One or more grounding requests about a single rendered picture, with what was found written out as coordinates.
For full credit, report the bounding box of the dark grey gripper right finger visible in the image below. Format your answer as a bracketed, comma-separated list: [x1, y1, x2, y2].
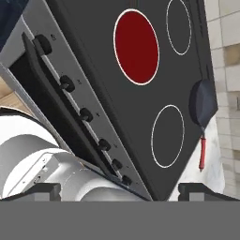
[177, 182, 240, 203]

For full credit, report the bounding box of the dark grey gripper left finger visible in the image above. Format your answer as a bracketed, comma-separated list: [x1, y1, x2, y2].
[0, 182, 62, 203]

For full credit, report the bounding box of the black stove knob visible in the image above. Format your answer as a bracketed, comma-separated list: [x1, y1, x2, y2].
[97, 138, 113, 153]
[32, 34, 53, 56]
[121, 174, 133, 187]
[111, 158, 124, 172]
[59, 74, 76, 94]
[79, 107, 95, 124]

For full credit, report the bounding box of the black and silver stove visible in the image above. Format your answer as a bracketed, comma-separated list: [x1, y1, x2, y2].
[0, 0, 219, 202]

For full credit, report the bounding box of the dark glass oven door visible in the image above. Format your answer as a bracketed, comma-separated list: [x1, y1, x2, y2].
[0, 46, 126, 188]

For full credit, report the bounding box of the black pan with red handle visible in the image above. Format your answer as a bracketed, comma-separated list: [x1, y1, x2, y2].
[187, 78, 218, 173]

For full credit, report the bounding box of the black oven door handle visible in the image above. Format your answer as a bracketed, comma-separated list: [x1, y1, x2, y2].
[21, 32, 121, 180]

